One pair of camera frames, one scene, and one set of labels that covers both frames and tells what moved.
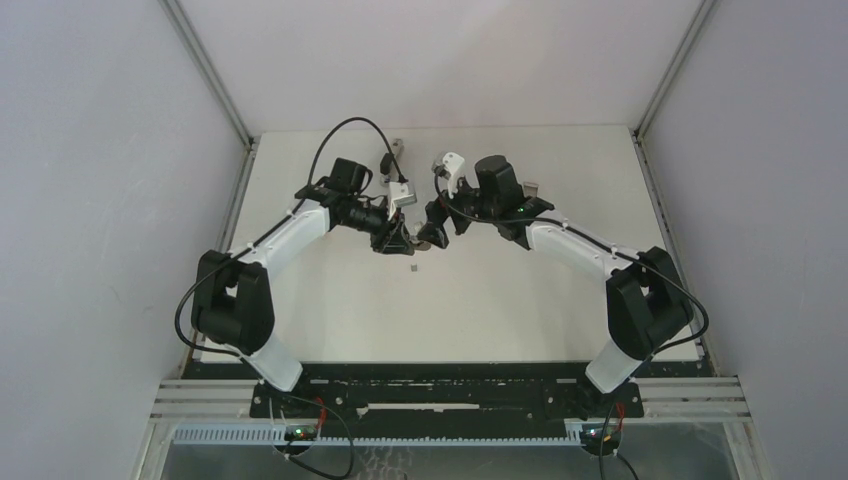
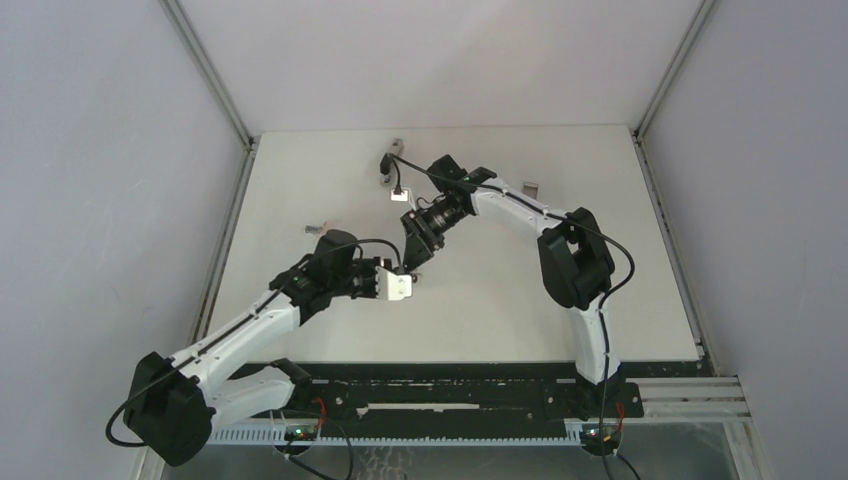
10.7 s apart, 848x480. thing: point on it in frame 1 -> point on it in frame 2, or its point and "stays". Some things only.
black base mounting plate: (359, 393) stays
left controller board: (300, 433) stays
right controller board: (590, 435) stays
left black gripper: (394, 238) -> (370, 264)
